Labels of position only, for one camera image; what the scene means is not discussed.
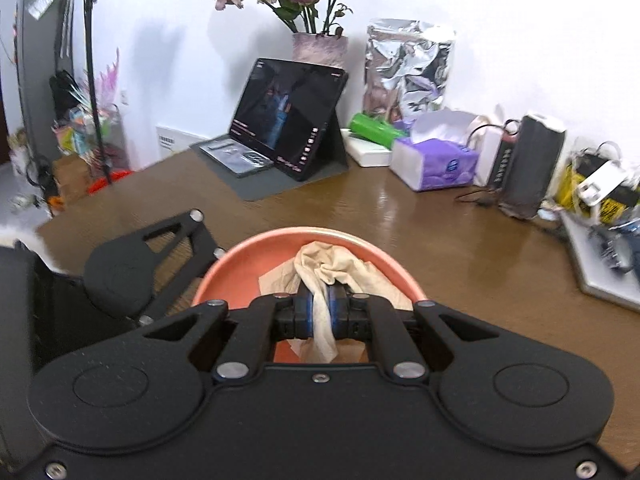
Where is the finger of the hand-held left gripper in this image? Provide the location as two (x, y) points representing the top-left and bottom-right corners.
(138, 209), (228, 327)

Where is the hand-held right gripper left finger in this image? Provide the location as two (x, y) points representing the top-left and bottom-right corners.
(142, 292), (316, 383)

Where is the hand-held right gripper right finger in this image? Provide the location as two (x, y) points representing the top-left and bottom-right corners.
(326, 285), (498, 383)

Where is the beige cloth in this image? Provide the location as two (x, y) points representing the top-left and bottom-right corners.
(259, 241), (415, 363)

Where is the pink footed bowl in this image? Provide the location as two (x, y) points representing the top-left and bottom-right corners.
(191, 227), (427, 363)

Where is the person's left forearm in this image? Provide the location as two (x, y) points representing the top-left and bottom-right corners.
(0, 222), (66, 276)

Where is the grey smartphone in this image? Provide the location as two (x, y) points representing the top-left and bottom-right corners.
(200, 140), (276, 177)

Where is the red plastic bin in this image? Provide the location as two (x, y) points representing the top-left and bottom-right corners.
(87, 169), (133, 195)

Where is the cardboard box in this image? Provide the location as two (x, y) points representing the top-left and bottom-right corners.
(52, 152), (93, 202)

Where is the black tablet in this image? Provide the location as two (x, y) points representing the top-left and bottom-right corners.
(229, 57), (349, 182)

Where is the flat white box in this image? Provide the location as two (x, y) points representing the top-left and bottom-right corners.
(342, 129), (396, 167)

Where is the pink feather decoration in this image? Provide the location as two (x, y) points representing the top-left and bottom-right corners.
(70, 47), (125, 161)

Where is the purple tissue box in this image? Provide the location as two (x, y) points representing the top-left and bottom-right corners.
(390, 110), (488, 192)

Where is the green tube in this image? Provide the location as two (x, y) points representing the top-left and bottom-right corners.
(348, 112), (408, 148)

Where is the black lamp stand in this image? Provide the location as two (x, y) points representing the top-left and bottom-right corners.
(75, 0), (148, 186)

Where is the white and black carton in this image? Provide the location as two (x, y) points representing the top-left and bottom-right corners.
(472, 105), (523, 196)

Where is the mottled pink vase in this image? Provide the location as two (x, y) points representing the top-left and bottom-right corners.
(291, 31), (349, 68)

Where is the dark tall cabinet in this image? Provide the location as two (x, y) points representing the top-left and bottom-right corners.
(12, 0), (76, 162)

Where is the dark cylindrical speaker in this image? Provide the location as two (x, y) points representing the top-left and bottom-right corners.
(500, 112), (568, 220)

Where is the silver foil bag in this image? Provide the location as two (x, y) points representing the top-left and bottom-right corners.
(362, 17), (457, 121)

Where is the yellow and black package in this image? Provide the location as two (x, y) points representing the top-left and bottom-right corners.
(555, 142), (640, 226)

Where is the silver laptop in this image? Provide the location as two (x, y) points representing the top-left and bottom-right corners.
(560, 210), (640, 311)

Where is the grey computer mouse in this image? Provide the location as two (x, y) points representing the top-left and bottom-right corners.
(590, 222), (640, 273)

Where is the black braided cable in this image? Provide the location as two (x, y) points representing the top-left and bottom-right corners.
(455, 186), (507, 209)

